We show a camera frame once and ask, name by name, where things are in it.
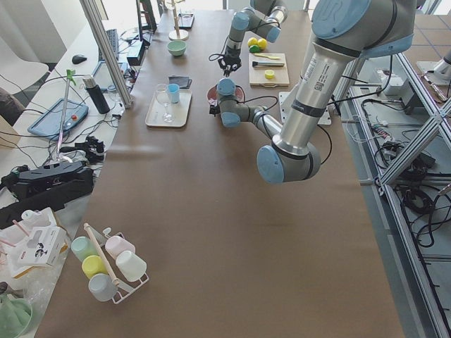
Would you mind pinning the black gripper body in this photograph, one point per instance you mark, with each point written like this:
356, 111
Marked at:
231, 59
213, 110

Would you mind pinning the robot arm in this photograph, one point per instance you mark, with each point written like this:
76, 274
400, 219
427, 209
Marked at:
263, 18
341, 32

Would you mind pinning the light blue cup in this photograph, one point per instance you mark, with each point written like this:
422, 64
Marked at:
173, 91

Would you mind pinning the pink cup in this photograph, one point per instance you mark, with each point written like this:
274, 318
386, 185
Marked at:
115, 245

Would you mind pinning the white cup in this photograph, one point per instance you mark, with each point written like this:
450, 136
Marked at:
131, 265

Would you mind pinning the pale green cup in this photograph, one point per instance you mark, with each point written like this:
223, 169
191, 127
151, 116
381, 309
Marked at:
82, 247

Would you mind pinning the yellow cup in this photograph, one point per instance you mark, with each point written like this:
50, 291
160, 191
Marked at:
93, 265

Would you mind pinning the grey blue cup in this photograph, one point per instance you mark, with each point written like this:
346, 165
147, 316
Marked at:
102, 288

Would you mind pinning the pink plastic bowl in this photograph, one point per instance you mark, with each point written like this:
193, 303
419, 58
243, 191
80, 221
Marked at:
212, 96

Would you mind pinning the steel muddler black tip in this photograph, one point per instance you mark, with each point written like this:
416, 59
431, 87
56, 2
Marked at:
261, 64

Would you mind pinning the green lime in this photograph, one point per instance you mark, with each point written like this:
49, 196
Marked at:
255, 48

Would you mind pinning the whole lemon upper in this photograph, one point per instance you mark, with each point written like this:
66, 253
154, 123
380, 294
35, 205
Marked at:
252, 42

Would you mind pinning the whole lemon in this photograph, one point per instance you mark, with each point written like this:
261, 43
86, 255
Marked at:
262, 43
252, 42

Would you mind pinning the bamboo cutting board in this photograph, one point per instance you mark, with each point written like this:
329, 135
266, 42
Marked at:
257, 76

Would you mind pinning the whole lemon lower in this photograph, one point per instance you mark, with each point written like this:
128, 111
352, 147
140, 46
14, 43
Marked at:
262, 43

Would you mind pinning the grey folded cloth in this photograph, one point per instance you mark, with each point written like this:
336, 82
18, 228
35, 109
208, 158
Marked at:
183, 82

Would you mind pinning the halved lemon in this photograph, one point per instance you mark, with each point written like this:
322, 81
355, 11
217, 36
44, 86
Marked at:
269, 74

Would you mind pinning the yellow plastic knife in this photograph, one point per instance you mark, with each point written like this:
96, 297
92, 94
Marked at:
268, 56

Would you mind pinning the cream serving tray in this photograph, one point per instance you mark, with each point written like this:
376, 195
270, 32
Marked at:
179, 111

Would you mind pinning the clear wine glass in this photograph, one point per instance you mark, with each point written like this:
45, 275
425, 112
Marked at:
163, 98

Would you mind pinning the green ceramic bowl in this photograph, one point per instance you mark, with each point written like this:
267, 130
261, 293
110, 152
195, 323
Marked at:
177, 47

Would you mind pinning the wooden mug tree stand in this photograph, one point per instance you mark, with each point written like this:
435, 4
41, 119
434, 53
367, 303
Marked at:
177, 33

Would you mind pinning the black water bottle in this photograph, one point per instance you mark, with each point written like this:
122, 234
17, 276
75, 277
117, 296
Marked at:
96, 94

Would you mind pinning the black computer mouse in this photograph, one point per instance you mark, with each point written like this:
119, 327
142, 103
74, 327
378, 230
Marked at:
78, 59

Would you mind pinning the blue teach pendant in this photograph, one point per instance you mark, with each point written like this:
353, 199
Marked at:
48, 125

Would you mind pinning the white product box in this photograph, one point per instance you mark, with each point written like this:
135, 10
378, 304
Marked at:
42, 247

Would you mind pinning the black frame tray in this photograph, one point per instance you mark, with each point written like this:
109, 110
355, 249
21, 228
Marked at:
185, 21

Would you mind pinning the white wire cup rack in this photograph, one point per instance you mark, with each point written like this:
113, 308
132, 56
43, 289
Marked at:
125, 288

